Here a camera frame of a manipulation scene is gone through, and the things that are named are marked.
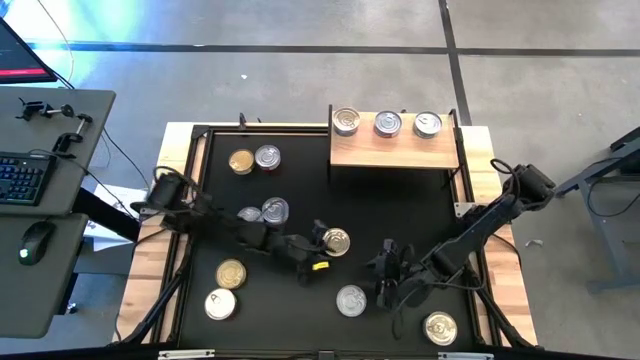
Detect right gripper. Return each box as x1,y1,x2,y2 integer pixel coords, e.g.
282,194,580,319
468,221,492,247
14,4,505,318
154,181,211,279
368,239,426,310

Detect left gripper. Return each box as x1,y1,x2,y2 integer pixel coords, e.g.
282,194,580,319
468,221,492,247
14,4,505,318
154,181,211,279
272,218,335,287

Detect tin can pale gold lid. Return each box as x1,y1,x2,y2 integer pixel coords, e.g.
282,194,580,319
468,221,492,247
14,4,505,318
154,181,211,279
331,106,362,137
203,287,238,322
322,227,352,258
423,310,459,347

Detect tin can white green label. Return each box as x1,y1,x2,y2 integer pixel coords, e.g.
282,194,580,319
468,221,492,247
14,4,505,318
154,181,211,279
412,110,444,140
227,148,256,176
215,258,248,291
335,284,368,318

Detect tin can red label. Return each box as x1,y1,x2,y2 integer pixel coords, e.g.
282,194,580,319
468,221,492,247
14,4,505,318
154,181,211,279
373,109,404,139
254,144,282,172
261,196,291,226
236,206,264,224

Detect wooden shelf black posts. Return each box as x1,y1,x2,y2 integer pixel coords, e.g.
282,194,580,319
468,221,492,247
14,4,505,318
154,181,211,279
327,103,474,176

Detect black table mat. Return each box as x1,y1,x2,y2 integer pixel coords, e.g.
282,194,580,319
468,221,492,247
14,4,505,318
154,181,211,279
178,130,477,351

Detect dark grey metal table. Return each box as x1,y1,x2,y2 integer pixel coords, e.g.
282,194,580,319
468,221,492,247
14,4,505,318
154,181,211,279
549,125,640,294

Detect black desk base bar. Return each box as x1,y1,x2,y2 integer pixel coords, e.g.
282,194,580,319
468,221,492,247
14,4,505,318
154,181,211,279
71,185,143,243

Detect grey desk top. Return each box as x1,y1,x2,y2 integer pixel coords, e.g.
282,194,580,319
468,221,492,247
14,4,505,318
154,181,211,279
0,85,117,217
0,213,90,340

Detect black desk foot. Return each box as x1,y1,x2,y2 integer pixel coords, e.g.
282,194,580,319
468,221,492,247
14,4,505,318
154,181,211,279
56,269,84,317

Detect black desk clamp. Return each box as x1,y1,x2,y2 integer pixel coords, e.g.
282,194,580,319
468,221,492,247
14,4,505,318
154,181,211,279
16,97,76,121
52,113,94,154

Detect black computer mouse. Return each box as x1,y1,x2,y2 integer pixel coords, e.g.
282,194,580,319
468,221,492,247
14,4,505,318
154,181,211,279
17,220,57,266

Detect black backlit keyboard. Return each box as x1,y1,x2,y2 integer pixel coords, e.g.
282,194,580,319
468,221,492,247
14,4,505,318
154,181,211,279
0,152,58,207

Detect black computer monitor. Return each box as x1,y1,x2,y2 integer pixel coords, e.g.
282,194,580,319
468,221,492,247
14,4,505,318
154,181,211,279
0,17,59,85

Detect silver metal bracket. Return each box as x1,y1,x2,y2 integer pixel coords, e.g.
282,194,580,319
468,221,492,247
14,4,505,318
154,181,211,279
157,349,216,360
437,351,495,360

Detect black aluminium frame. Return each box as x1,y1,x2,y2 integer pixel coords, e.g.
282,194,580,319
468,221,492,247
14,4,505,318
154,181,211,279
110,110,540,351

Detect black cable loop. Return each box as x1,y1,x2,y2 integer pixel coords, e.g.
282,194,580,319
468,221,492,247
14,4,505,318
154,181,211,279
585,175,640,219

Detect thin pale floor cable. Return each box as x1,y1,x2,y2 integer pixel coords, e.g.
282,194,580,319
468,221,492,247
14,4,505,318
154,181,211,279
35,0,75,86

